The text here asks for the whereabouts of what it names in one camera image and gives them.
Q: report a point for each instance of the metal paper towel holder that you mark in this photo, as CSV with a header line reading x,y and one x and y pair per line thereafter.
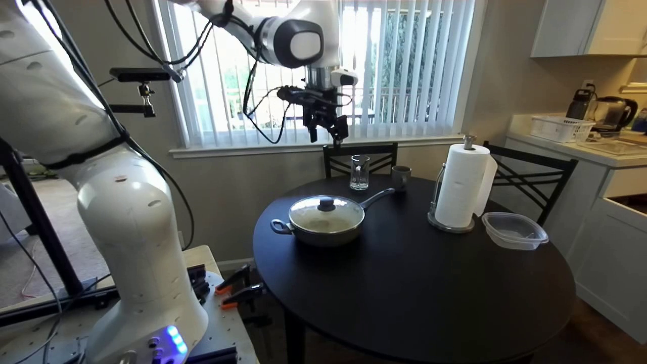
x,y
470,140

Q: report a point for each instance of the glass lid with black knob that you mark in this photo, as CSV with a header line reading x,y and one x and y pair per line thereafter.
x,y
325,215

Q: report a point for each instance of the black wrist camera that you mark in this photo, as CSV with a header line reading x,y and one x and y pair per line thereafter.
x,y
292,93

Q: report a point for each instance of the dark cup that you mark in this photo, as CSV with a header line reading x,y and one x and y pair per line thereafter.
x,y
402,179

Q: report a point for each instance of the black metal stand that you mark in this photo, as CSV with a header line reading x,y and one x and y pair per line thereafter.
x,y
33,222

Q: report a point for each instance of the grey frying pan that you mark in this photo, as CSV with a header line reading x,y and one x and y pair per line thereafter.
x,y
316,238

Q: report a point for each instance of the white vertical blinds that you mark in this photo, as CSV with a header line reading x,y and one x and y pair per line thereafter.
x,y
418,68

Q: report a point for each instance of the white kitchen counter cabinet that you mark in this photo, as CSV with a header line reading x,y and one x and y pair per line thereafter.
x,y
608,222

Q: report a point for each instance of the black electric kettle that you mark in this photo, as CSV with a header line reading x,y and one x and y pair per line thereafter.
x,y
614,113

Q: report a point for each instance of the black cross-back chair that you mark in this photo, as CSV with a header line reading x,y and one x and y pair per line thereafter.
x,y
381,147
532,156

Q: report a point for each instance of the white paper towel roll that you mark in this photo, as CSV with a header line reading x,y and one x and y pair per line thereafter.
x,y
463,184

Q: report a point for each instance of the black orange clamp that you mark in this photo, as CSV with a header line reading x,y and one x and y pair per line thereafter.
x,y
243,294
236,275

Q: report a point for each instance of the black coffee appliance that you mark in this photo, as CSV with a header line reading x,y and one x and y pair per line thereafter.
x,y
581,102

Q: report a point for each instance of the white wall cabinet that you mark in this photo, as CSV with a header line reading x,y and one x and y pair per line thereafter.
x,y
588,26

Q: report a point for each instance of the clear plastic food container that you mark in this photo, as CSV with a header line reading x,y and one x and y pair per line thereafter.
x,y
517,230

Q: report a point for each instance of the clear glass jar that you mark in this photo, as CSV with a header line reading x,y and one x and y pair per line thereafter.
x,y
359,174

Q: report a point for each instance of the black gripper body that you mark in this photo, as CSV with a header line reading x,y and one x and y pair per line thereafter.
x,y
322,108

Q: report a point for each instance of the white robot mounting table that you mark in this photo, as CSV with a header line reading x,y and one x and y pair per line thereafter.
x,y
223,315

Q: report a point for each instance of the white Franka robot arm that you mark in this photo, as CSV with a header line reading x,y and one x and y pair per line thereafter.
x,y
134,222

